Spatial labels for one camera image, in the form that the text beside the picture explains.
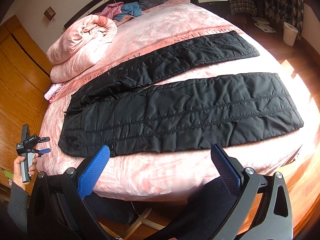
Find black quilted pants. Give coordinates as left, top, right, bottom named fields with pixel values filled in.
left=58, top=31, right=304, bottom=158

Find grey left sleeve forearm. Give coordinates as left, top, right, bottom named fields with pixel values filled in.
left=7, top=183, right=28, bottom=234

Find person's left hand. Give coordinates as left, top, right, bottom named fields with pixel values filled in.
left=12, top=153, right=39, bottom=190

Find white folded cloth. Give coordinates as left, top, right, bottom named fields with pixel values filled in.
left=44, top=83, right=63, bottom=101

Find wooden wardrobe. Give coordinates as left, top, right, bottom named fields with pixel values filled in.
left=0, top=16, right=52, bottom=189

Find rolled pink comforter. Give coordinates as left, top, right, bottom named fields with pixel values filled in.
left=46, top=15, right=117, bottom=83

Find pink garment on bed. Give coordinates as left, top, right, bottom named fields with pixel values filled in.
left=96, top=2, right=124, bottom=20

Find white bathroom scale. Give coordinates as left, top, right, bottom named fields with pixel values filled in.
left=254, top=23, right=276, bottom=33

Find white waste bin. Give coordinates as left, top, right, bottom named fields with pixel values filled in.
left=283, top=22, right=298, bottom=47

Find blue garment on bed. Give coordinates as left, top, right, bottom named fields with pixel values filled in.
left=113, top=2, right=142, bottom=22

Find dark bedside table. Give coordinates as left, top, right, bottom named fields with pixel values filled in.
left=190, top=0, right=231, bottom=18

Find plaid garment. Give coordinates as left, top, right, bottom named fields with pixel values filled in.
left=229, top=0, right=257, bottom=16

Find dark patterned curtain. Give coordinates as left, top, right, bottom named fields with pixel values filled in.
left=263, top=0, right=304, bottom=37

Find brown wall lamp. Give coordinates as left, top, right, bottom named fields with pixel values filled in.
left=44, top=7, right=56, bottom=21

